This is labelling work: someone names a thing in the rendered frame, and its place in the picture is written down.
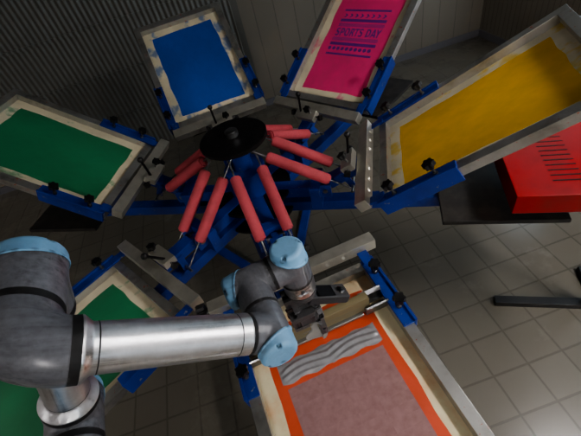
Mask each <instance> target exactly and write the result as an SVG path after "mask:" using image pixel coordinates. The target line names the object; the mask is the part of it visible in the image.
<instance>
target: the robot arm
mask: <svg viewBox="0 0 581 436"><path fill-rule="evenodd" d="M70 266H71V260H70V259H69V254H68V251H67V250H66V248H64V246H62V245H61V244H60V243H58V242H56V241H54V240H48V239H47V238H44V237H39V236H18V237H13V238H9V239H7V240H3V241H1V242H0V381H2V382H7V383H9V384H13V385H17V386H22V387H26V388H36V389H37V391H38V393H39V395H40V396H39V398H38V401H37V405H36V410H37V413H38V416H39V418H40V420H41V422H42V424H43V436H105V387H104V383H103V381H102V379H101V378H100V376H98V375H103V374H110V373H117V372H125V371H131V370H138V369H151V368H158V367H165V366H171V365H178V364H185V363H192V362H205V361H212V360H219V359H226V358H233V357H240V356H252V355H258V359H259V360H260V361H261V363H262V364H263V365H264V366H266V367H269V368H274V367H277V366H280V365H282V364H284V363H286V362H288V361H289V360H290V359H291V358H292V357H293V356H294V355H295V353H296V352H297V340H296V338H295V336H294V334H293V332H292V327H291V326H290V325H289V323H288V321H287V319H286V317H285V315H284V313H283V310H282V308H281V306H280V304H279V302H278V300H277V298H276V296H275V294H274V291H276V290H278V289H280V288H281V287H283V288H284V290H283V291H281V292H279V294H280V296H281V298H282V300H283V302H284V306H285V308H286V310H285V311H286V313H288V314H287V316H288V318H289V320H290V321H291V323H292V326H293V328H295V331H296V332H299V331H301V330H305V329H307V328H309V327H311V331H310V332H309V333H308V334H307V335H306V339H308V340H311V339H314V338H318V337H323V339H324V338H326V337H327V335H328V333H329V331H328V327H327V325H326V322H325V320H324V313H323V311H322V307H321V306H320V305H325V304H336V303H347V302H348V300H349V298H350V295H349V293H348V291H347V290H346V288H345V287H344V285H343V284H334V285H316V282H315V280H314V276H313V273H312V271H311V268H310V263H309V260H308V254H307V252H306V251H305V249H304V246H303V243H302V242H301V241H300V240H299V239H298V238H296V237H294V236H283V237H280V238H278V239H276V240H275V241H274V242H273V243H272V244H271V246H270V249H269V255H267V256H265V257H264V258H263V259H261V260H258V261H256V262H254V263H252V264H250V265H248V266H245V267H243V268H241V269H238V270H236V271H235V272H232V273H231V274H229V275H227V276H226V277H225V278H223V279H222V281H221V282H220V285H221V289H222V291H223V293H224V295H225V298H226V300H227V302H228V304H229V306H230V307H231V308H232V309H233V310H234V311H237V310H238V309H241V312H242V313H228V314H212V315H196V316H180V317H149V318H133V319H118V320H101V321H93V320H92V319H91V318H89V317H88V316H87V315H86V314H78V315H74V314H75V312H76V301H75V298H74V294H73V288H72V286H71V282H70V277H69V268H70ZM300 322H301V323H300ZM318 325H319V327H318Z"/></svg>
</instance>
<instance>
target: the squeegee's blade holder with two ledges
mask: <svg viewBox="0 0 581 436"><path fill-rule="evenodd" d="M363 316H364V313H363V312H362V311H361V312H359V313H357V314H355V315H353V316H352V317H348V318H346V319H344V320H342V321H340V322H338V323H336V324H333V325H330V326H329V327H328V331H329V332H330V331H332V330H334V329H336V328H339V327H341V326H343V325H344V324H348V323H350V322H352V321H354V320H355V319H357V318H360V317H363ZM308 341H310V340H308V339H306V337H305V338H302V339H300V340H298V341H297V346H299V345H301V344H303V343H306V342H308Z"/></svg>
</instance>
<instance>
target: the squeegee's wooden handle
mask: <svg viewBox="0 0 581 436"><path fill-rule="evenodd" d="M367 306H369V298H368V296H367V294H366V293H365V292H363V293H361V294H359V295H356V296H354V297H352V298H350V299H349V300H348V302H347V303H339V304H337V305H334V306H331V307H329V308H328V309H326V310H324V311H323V313H324V320H325V322H326V325H327V327H329V326H330V325H333V324H336V323H338V322H340V321H342V320H344V319H346V318H348V317H352V316H353V315H355V314H357V313H359V312H361V311H362V312H364V311H365V307H367ZM291 327H292V332H293V334H294V336H295V338H296V340H297V341H298V340H300V339H302V338H305V337H306V335H307V334H308V333H309V332H310V331H311V327H309V328H307V329H305V330H301V331H299V332H296V331H295V328H293V326H292V325H291Z"/></svg>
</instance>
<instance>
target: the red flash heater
mask: <svg viewBox="0 0 581 436"><path fill-rule="evenodd" d="M495 167H496V169H497V172H498V175H499V178H500V180H501V184H502V187H503V189H504V192H505V195H506V198H507V199H508V204H509V207H510V209H511V212H512V214H525V213H561V212H581V122H579V123H577V124H575V125H572V126H570V127H568V128H566V129H564V130H562V131H559V132H557V133H555V134H553V135H551V136H549V137H547V138H544V139H541V140H540V141H538V142H536V143H534V144H530V145H529V146H527V147H525V148H523V149H520V150H518V151H516V152H514V153H512V154H509V155H507V156H505V157H503V158H500V159H498V160H496V161H495Z"/></svg>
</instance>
